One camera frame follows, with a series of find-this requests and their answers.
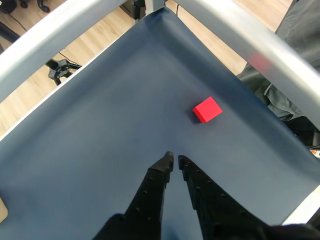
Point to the person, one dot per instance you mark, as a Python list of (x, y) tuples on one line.
[(300, 37)]

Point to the dark blue table mat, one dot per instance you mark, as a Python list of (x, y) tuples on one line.
[(112, 125)]

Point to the silver metal rail frame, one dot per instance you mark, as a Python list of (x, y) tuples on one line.
[(50, 37)]

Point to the beige box with rounded corners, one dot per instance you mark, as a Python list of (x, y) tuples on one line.
[(3, 210)]

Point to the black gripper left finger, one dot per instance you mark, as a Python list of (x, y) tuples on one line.
[(150, 190)]

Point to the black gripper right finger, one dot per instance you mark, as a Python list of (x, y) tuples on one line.
[(212, 207)]

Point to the red cube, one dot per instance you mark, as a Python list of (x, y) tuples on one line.
[(208, 110)]

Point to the black tripod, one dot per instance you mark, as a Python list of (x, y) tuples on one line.
[(61, 68)]

